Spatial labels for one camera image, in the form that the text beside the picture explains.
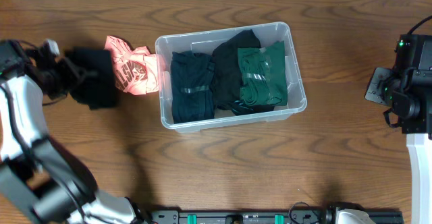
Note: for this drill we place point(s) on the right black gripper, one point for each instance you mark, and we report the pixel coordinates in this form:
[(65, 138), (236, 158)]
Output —
[(385, 78)]

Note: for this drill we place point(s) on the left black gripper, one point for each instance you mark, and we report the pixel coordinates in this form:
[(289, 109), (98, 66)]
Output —
[(68, 74)]

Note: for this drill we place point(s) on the black garment with tape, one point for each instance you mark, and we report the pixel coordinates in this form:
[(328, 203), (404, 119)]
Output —
[(98, 90)]

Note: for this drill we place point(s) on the coral orange shirt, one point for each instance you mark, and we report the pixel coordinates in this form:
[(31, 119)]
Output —
[(135, 70)]

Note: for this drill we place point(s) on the dark green garment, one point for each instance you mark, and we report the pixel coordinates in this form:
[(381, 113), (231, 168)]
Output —
[(263, 73)]

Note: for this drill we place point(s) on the dark navy garment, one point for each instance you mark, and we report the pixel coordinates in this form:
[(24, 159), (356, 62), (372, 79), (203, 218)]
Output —
[(191, 77)]

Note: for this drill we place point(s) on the clear plastic storage bin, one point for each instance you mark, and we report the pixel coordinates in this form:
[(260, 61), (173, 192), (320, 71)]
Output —
[(206, 42)]

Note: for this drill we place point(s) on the black shirt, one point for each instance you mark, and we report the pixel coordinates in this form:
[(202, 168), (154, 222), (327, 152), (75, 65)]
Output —
[(227, 79)]

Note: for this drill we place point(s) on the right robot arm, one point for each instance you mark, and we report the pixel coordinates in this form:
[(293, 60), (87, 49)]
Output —
[(405, 90)]

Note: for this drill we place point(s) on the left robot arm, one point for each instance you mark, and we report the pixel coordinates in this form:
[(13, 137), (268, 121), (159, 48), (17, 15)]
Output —
[(40, 177)]

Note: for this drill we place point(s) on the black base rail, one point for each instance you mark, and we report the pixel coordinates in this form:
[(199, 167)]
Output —
[(298, 213)]

